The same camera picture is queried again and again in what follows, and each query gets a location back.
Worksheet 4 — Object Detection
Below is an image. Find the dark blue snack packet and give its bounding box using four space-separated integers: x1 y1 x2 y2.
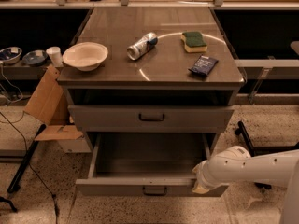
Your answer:
190 55 218 77

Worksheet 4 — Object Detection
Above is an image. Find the silver blue soda can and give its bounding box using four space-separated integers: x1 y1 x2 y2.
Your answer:
127 32 158 61

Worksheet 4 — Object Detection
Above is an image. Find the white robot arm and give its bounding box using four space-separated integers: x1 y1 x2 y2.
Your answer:
192 146 299 224

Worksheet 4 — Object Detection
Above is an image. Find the green yellow sponge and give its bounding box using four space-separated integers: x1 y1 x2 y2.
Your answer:
181 32 207 53

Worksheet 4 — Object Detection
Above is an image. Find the grey drawer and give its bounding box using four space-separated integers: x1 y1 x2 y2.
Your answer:
68 105 233 133
75 132 230 198

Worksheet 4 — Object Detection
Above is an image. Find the white blue bowl on shelf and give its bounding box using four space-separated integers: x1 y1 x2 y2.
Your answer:
0 47 22 64

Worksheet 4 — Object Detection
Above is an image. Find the black floor cable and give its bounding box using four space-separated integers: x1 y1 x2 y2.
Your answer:
0 112 60 224

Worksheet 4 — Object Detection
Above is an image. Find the white paper cup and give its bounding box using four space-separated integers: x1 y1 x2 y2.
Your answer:
46 47 63 67

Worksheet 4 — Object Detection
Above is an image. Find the grey drawer cabinet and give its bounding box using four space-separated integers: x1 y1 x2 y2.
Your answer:
58 6 244 146

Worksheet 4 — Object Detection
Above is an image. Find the brown cardboard box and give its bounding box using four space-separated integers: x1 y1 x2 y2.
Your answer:
24 65 92 153

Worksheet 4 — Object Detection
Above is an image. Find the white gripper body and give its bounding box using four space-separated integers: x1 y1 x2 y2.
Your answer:
194 161 215 190

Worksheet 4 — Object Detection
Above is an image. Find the black left stand leg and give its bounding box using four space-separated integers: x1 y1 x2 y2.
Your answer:
7 123 47 194

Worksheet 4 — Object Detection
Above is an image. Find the grey top drawer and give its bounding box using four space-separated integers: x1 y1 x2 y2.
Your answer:
68 105 233 133

